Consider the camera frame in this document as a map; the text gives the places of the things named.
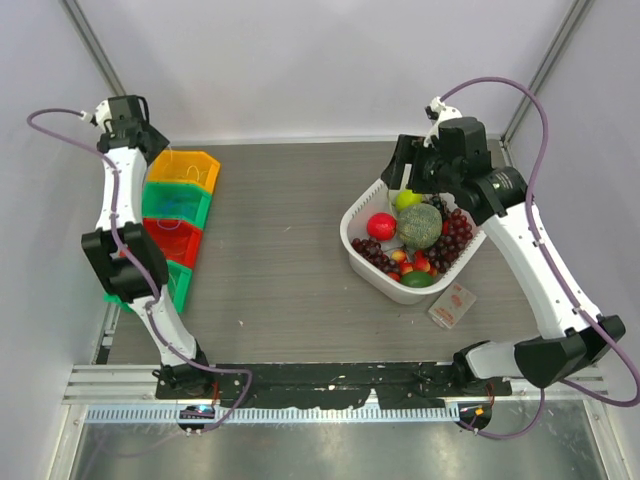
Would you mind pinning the upper green storage bin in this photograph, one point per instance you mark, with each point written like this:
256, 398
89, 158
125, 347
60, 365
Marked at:
176, 201

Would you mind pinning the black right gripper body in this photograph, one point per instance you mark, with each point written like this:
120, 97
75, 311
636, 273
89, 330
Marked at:
440, 175

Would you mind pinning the transparent plastic card packet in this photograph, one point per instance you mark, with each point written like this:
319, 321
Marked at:
451, 306

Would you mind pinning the red apple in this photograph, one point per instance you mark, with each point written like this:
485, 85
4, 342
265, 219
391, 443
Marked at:
381, 226

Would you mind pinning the red yellow lychee fruit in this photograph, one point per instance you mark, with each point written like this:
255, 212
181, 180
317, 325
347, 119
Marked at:
399, 256

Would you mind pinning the red strawberry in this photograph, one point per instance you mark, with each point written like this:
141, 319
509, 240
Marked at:
417, 263

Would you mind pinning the green lime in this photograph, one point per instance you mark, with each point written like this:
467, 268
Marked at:
417, 279

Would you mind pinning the green storage bin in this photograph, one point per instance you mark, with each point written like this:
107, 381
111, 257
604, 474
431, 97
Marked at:
179, 284
176, 201

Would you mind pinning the yellow green pear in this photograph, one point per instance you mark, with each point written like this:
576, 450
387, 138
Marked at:
407, 198

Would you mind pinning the dark purple grape bunch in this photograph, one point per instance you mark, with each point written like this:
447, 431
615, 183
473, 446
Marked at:
372, 252

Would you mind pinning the lower green storage bin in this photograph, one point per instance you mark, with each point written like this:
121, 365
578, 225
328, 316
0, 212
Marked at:
179, 284

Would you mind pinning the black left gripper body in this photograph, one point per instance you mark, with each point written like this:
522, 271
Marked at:
158, 143

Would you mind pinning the orange storage bin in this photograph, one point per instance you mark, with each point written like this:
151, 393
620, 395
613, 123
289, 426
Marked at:
196, 168

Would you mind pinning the white plastic fruit basket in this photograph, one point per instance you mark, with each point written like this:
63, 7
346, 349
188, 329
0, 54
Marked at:
377, 199

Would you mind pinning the black grape bunch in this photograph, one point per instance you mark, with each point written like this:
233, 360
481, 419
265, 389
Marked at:
440, 204

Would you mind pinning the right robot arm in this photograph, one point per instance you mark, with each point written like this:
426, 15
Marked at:
569, 325

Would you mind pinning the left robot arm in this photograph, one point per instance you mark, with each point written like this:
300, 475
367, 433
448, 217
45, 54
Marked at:
127, 261

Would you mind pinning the green netted melon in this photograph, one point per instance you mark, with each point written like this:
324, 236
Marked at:
419, 226

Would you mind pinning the red storage bin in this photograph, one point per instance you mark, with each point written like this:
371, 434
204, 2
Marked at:
178, 240

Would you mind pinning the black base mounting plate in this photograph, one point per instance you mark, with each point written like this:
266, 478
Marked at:
327, 386

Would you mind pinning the white slotted cable duct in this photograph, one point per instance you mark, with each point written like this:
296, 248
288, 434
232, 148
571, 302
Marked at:
174, 413

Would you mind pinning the red grape bunch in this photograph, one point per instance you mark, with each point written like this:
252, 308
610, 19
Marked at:
457, 232

